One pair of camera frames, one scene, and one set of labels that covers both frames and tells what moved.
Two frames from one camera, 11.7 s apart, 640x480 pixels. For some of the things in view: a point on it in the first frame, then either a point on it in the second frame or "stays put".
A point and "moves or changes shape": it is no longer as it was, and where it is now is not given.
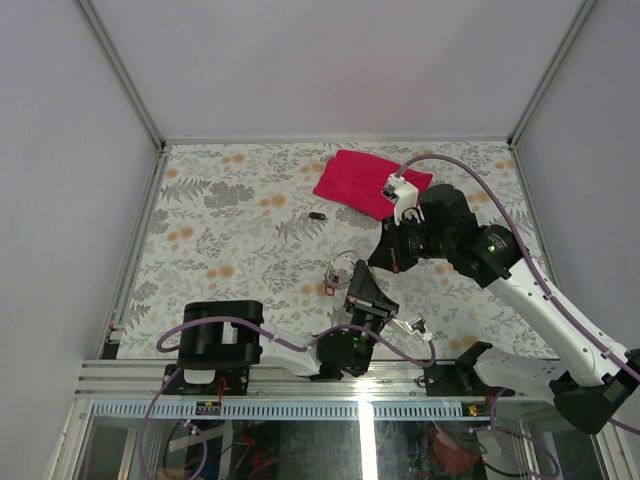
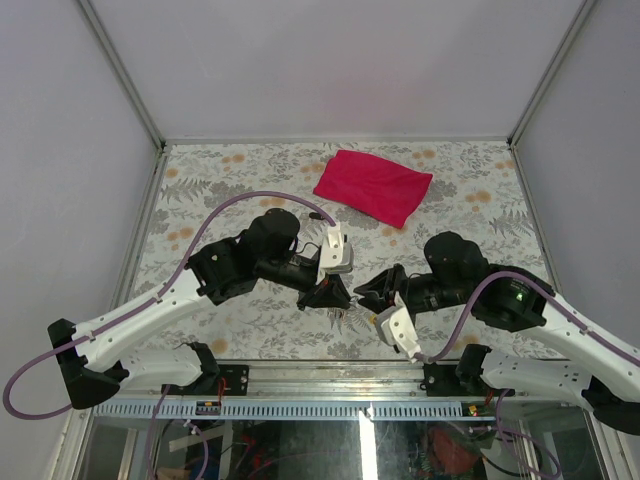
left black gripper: (371, 301) -> (332, 292)
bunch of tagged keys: (339, 279) moves or changes shape
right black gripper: (388, 254) -> (380, 291)
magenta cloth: (357, 182) stays put
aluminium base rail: (115, 380) stays put
